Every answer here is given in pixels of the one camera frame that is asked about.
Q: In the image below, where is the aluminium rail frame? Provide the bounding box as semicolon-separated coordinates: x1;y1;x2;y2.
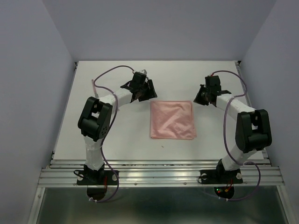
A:
28;61;298;224

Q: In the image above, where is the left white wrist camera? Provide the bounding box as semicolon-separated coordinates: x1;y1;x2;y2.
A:
139;69;148;75

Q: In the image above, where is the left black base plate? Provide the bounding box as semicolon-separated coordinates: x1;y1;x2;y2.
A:
73;169;118;186

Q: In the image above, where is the pink cloth napkin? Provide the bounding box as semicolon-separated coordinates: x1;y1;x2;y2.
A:
150;100;197;140

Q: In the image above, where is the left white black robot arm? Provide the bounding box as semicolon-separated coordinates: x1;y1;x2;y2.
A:
78;70;157;184

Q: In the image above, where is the pink handled knife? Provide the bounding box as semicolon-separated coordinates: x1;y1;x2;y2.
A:
92;79;99;98

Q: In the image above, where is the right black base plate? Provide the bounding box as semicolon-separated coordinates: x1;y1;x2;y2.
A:
198;169;243;185

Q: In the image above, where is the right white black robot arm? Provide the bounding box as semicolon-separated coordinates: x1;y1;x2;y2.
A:
194;75;272;182

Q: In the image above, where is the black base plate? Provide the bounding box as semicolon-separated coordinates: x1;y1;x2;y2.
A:
73;169;118;186
198;169;243;185

